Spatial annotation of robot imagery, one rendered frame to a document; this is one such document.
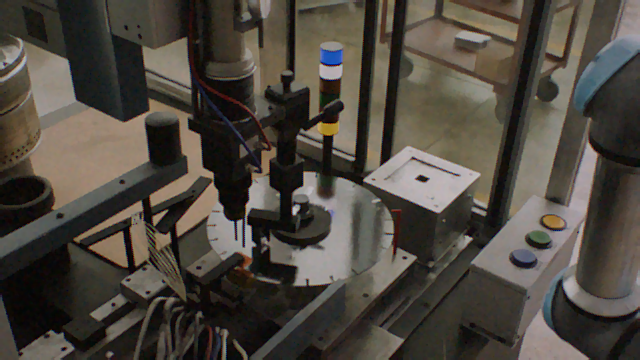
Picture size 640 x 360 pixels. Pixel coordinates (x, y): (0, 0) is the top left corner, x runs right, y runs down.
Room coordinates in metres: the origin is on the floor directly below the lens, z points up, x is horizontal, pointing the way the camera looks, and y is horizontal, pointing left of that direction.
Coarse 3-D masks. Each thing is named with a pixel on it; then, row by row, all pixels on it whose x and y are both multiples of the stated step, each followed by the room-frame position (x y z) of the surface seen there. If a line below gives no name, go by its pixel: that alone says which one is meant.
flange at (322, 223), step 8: (312, 208) 1.01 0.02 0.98; (304, 216) 0.98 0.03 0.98; (312, 216) 0.99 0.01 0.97; (320, 216) 1.00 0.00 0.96; (328, 216) 1.01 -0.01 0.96; (304, 224) 0.98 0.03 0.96; (312, 224) 0.98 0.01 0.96; (320, 224) 0.98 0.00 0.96; (328, 224) 0.98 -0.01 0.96; (280, 232) 0.96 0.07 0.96; (304, 232) 0.96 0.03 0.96; (312, 232) 0.96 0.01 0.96; (320, 232) 0.96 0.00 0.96; (328, 232) 0.97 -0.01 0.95; (288, 240) 0.95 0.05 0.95; (296, 240) 0.94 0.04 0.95; (304, 240) 0.94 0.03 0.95; (312, 240) 0.95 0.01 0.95
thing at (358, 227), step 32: (256, 192) 1.09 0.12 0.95; (320, 192) 1.10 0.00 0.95; (352, 192) 1.10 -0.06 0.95; (224, 224) 0.99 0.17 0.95; (352, 224) 1.00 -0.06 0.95; (384, 224) 1.00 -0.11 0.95; (224, 256) 0.90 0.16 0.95; (256, 256) 0.90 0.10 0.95; (288, 256) 0.90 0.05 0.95; (320, 256) 0.91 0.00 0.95; (352, 256) 0.91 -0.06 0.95
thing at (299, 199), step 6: (306, 192) 1.02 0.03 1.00; (276, 198) 1.01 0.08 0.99; (294, 198) 1.00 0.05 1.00; (300, 198) 1.00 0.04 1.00; (306, 198) 1.00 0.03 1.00; (294, 204) 0.99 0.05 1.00; (300, 204) 0.98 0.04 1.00; (306, 204) 0.99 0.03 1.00; (312, 204) 0.99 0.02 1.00; (318, 204) 0.99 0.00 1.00; (294, 210) 0.97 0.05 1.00; (300, 210) 0.98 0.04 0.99; (306, 210) 0.99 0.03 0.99; (324, 210) 0.98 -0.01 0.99
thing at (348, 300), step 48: (240, 0) 0.85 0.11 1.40; (240, 48) 0.85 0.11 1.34; (240, 96) 0.84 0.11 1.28; (240, 144) 0.84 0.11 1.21; (240, 192) 0.84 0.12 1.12; (192, 288) 0.97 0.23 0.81; (240, 288) 0.93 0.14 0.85; (336, 288) 0.78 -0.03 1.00; (384, 288) 0.94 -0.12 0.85; (432, 288) 1.06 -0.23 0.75; (240, 336) 0.79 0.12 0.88; (288, 336) 0.68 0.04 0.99; (336, 336) 0.82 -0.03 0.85; (384, 336) 0.86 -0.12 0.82
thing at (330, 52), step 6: (324, 42) 1.32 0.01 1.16; (330, 42) 1.32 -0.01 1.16; (336, 42) 1.32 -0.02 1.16; (324, 48) 1.29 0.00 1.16; (330, 48) 1.29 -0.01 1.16; (336, 48) 1.29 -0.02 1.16; (342, 48) 1.29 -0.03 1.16; (324, 54) 1.28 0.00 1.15; (330, 54) 1.28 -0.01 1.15; (336, 54) 1.28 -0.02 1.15; (324, 60) 1.28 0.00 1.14; (330, 60) 1.28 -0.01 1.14; (336, 60) 1.28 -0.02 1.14
